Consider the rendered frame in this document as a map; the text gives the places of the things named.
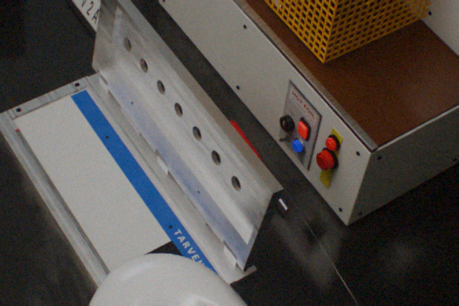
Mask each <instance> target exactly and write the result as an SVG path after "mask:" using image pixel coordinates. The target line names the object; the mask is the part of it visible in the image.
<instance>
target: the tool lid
mask: <svg viewBox="0 0 459 306"><path fill-rule="evenodd" d="M128 39H129V40H130V43H131V46H132V50H131V49H130V48H129V45H128ZM144 60H145V61H146V63H147V65H148V69H146V67H145V64H144ZM92 67H93V69H94V70H95V71H96V72H97V73H101V75H102V76H103V77H104V78H105V80H106V81H107V87H108V88H109V90H110V91H111V93H112V95H114V96H115V98H116V99H117V101H118V102H119V103H120V104H121V106H122V108H121V110H122V112H123V113H124V115H125V116H126V118H127V119H128V121H129V122H130V123H131V124H132V126H133V127H134V129H135V130H136V131H137V133H138V134H139V135H140V137H142V136H144V137H145V139H146V141H147V142H148V143H149V144H150V146H151V147H152V149H153V150H154V151H155V152H159V153H160V154H161V156H162V157H163V158H164V159H165V161H166V162H167V164H168V166H167V168H168V170H169V171H170V173H171V175H172V176H173V177H174V179H175V180H176V182H177V183H178V184H179V185H180V186H181V187H182V189H183V190H184V192H185V194H184V196H185V198H186V199H187V201H188V202H189V203H190V205H191V206H192V207H193V209H194V210H195V212H196V213H197V215H198V216H199V217H200V218H201V220H202V221H203V222H204V223H205V225H209V226H210V227H211V228H212V230H213V232H214V233H215V234H216V236H218V237H219V239H220V240H221V242H222V243H224V242H226V243H227V244H228V246H229V247H230V249H231V250H232V251H233V253H234V255H236V257H237V260H236V261H237V263H238V265H239V266H240V267H241V269H242V270H245V269H247V268H250V267H252V266H253V264H254V262H255V261H256V258H257V256H258V252H259V250H260V247H261V245H262V242H263V240H264V237H265V235H266V232H267V229H268V226H269V224H270V221H271V219H273V216H274V213H275V210H276V207H277V204H278V203H279V200H280V197H281V194H282V193H283V187H282V186H281V185H280V183H279V182H278V181H277V180H276V178H275V177H274V176H273V174H272V173H271V172H270V171H269V170H268V169H267V168H266V166H265V165H264V164H263V162H262V161H261V160H260V159H259V158H258V156H257V154H256V153H255V152H254V151H253V150H252V149H251V148H250V147H249V146H248V144H247V143H246V142H245V140H244V139H243V138H242V136H241V135H240V134H239V132H238V131H237V130H236V129H235V128H234V127H233V126H232V125H231V124H230V122H229V121H228V120H227V118H226V117H225V116H224V114H223V113H222V112H221V110H220V109H219V108H218V107H217V106H216V105H215V104H214V103H213V101H211V98H210V97H209V96H208V95H207V93H206V92H205V91H204V90H203V89H202V87H201V86H200V85H199V83H197V82H196V81H195V79H194V78H193V76H192V75H191V74H190V73H189V71H188V70H187V69H186V68H185V67H184V65H183V64H182V63H181V62H180V60H179V59H178V58H177V57H176V56H175V55H174V53H173V52H172V51H171V49H170V48H169V47H168V46H167V45H166V44H165V42H164V41H163V40H162V38H161V37H160V36H159V35H158V34H157V33H156V31H155V30H154V29H153V27H152V26H151V25H150V24H149V23H148V21H147V20H146V19H145V18H144V17H143V15H142V14H141V12H140V11H139V10H138V9H137V8H136V7H135V5H134V4H133V3H132V1H131V0H100V11H99V17H98V28H97V34H96V39H95V45H94V56H93V62H92ZM161 82H163V85H164V86H165V92H164V91H163V89H162V86H161ZM178 104H179V105H181V107H182V110H183V114H181V112H180V111H179V108H178ZM197 127H198V129H199V130H200V131H201V138H200V137H199V136H198V134H197ZM215 152H218V153H219V156H220V158H221V163H220V162H219V161H218V159H217V158H216V154H215ZM236 177H237V178H238V179H239V181H240V185H241V189H240V188H239V187H238V185H237V183H236Z"/></svg>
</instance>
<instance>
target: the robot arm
mask: <svg viewBox="0 0 459 306"><path fill-rule="evenodd" d="M89 306H248V305H247V304H246V303H245V302H244V301H243V299H242V298H241V297H240V295H239V294H238V293H237V292H235V291H234V290H233V289H232V287H231V286H230V285H229V284H228V283H227V282H226V281H225V280H223V279H222V278H221V276H219V275H218V274H217V273H215V272H214V271H213V270H211V269H209V268H208V267H206V266H204V265H203V264H200V263H199V262H196V261H193V260H191V259H188V258H185V257H182V256H179V255H175V254H172V253H149V254H145V255H140V256H138V257H135V258H132V259H130V260H127V261H125V262H123V263H122V264H120V265H119V266H117V267H116V268H114V270H113V271H112V272H111V273H109V274H108V276H107V277H106V278H105V279H104V280H103V282H102V283H101V284H100V286H99V288H98V289H97V291H96V293H95V294H94V296H93V298H92V300H91V302H90V304H89Z"/></svg>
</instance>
